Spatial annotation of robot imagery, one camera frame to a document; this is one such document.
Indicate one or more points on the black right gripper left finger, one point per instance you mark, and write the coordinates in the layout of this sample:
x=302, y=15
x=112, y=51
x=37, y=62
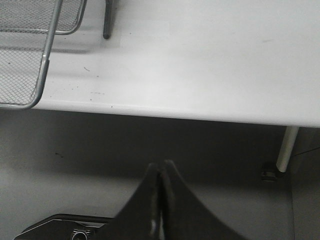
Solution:
x=140, y=218

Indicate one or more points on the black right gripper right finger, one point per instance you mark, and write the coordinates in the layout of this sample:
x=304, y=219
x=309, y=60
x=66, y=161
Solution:
x=184, y=216

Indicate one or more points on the silver mesh tray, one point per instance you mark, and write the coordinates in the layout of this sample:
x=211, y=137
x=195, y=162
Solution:
x=24, y=64
x=35, y=16

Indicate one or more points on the black robot base housing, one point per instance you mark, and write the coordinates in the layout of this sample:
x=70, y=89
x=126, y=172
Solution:
x=65, y=227

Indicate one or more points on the black caster wheel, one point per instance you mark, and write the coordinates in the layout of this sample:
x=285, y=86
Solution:
x=270, y=173

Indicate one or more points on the white table leg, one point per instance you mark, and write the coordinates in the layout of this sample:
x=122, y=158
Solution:
x=286, y=148

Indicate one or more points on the silver rack frame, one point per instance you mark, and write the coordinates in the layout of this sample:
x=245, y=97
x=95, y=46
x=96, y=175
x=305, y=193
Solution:
x=108, y=18

